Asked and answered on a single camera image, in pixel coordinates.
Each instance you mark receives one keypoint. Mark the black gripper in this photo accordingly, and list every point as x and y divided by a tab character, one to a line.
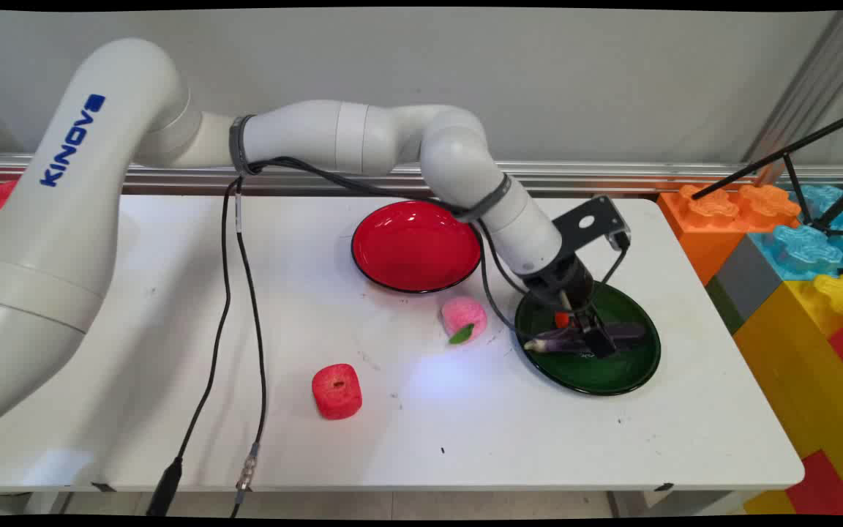
559	282

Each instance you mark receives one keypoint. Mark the purple toy eggplant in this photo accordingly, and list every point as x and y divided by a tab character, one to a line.
564	339

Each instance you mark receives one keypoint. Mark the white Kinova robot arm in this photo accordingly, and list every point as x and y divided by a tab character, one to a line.
63	219

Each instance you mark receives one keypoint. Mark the dark green plate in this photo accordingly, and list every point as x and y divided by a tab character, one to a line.
597	369

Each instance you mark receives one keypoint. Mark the pink toy peach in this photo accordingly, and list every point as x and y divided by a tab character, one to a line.
462	316

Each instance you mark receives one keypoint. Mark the grey foam block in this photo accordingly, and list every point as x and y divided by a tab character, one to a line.
740	282

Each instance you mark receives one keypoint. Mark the orange foam block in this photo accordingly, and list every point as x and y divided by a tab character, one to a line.
721	219

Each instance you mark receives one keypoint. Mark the red bowl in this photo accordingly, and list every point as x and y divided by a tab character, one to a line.
416	247

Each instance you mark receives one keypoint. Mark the giant coloured building blocks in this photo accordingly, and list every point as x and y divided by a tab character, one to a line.
817	351

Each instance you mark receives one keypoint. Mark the blue foam block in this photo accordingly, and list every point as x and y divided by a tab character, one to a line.
817	241

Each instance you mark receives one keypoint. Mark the red toy apple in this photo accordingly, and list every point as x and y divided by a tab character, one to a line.
336	391

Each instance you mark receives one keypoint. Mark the black tripod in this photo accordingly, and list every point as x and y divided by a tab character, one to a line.
809	168

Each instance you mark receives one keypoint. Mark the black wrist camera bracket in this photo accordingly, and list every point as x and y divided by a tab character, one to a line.
588	219

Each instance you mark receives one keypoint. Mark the aluminium frame rail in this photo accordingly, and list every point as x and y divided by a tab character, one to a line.
421	174

